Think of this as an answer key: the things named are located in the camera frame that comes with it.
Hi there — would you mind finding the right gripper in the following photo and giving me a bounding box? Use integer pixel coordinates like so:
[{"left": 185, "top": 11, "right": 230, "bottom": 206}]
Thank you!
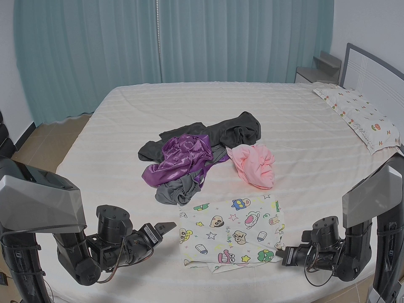
[{"left": 281, "top": 244, "right": 312, "bottom": 267}]

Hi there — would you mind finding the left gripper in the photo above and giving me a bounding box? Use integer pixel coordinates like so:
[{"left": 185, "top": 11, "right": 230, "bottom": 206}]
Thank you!
[{"left": 121, "top": 222, "right": 177, "bottom": 264}]

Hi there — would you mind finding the white printed pyjama top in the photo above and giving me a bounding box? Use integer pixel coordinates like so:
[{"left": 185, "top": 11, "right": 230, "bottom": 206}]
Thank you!
[{"left": 178, "top": 194, "right": 286, "bottom": 274}]

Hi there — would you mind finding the grey garment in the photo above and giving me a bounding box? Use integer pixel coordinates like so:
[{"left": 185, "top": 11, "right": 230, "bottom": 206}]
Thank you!
[{"left": 155, "top": 172, "right": 202, "bottom": 206}]

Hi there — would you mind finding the purple garment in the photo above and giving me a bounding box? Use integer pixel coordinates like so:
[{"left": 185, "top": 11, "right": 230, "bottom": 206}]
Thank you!
[{"left": 141, "top": 134, "right": 231, "bottom": 189}]

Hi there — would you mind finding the pink garment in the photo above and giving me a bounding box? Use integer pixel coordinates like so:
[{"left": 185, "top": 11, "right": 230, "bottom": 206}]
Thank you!
[{"left": 226, "top": 143, "right": 276, "bottom": 190}]

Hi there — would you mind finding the black garment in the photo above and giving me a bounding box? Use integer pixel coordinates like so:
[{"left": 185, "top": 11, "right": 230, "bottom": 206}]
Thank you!
[{"left": 138, "top": 111, "right": 262, "bottom": 163}]

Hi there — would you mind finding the bed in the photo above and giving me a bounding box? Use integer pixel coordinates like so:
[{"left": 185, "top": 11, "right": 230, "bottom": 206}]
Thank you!
[{"left": 35, "top": 42, "right": 404, "bottom": 303}]

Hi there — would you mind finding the white printed pillow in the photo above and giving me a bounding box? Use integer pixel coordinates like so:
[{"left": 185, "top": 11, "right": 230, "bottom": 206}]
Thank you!
[{"left": 312, "top": 85, "right": 401, "bottom": 156}]

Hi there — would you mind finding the grey bedside table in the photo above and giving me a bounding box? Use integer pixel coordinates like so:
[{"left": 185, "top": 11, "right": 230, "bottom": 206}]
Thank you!
[{"left": 295, "top": 51, "right": 342, "bottom": 84}]

